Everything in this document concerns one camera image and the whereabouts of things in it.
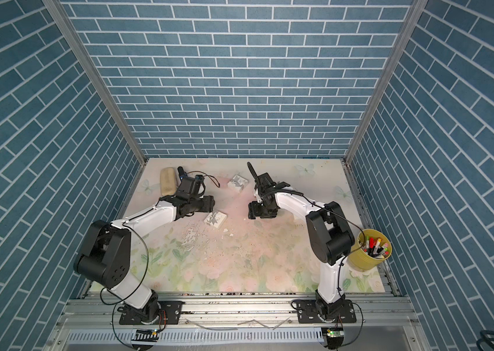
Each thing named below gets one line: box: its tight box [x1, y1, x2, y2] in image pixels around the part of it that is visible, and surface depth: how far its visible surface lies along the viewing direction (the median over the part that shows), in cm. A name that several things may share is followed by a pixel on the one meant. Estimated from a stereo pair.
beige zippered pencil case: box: [160, 166, 177, 196], surface depth 110 cm
